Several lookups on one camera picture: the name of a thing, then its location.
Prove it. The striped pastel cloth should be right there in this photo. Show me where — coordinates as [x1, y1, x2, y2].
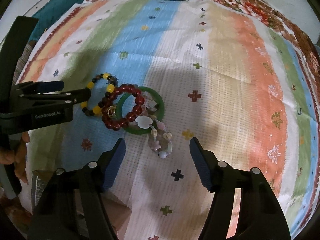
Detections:
[19, 0, 319, 239]

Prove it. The grey striped rolled cloth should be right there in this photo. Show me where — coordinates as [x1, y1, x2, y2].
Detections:
[12, 40, 36, 85]

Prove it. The person's left hand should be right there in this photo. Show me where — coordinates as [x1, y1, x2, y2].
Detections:
[1, 132, 30, 184]

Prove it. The dark red bead bracelet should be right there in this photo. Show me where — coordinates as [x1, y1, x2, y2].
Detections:
[101, 83, 146, 131]

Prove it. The yellow black bead bracelet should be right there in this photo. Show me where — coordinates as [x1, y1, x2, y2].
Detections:
[80, 73, 118, 117]

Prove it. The pastel charm bead bracelet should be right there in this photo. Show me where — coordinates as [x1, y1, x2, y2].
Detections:
[135, 101, 174, 160]

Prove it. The silver metal tin box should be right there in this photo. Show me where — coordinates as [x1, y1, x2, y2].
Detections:
[28, 168, 131, 239]

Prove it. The green jade bangle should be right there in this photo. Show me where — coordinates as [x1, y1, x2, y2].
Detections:
[115, 86, 166, 135]

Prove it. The teal pillow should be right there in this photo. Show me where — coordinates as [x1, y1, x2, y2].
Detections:
[29, 0, 84, 42]

